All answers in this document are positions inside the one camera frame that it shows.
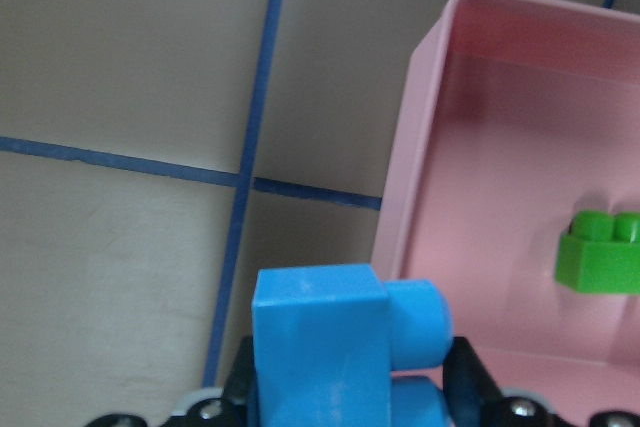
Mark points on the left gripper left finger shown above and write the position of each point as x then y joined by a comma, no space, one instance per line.
240,388

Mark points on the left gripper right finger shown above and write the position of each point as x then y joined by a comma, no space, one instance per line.
466,380

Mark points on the blue toy block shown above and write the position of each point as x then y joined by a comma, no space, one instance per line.
336,346

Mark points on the green toy block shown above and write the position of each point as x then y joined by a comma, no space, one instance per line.
599,253

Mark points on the pink plastic box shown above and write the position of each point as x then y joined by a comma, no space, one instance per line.
516,115

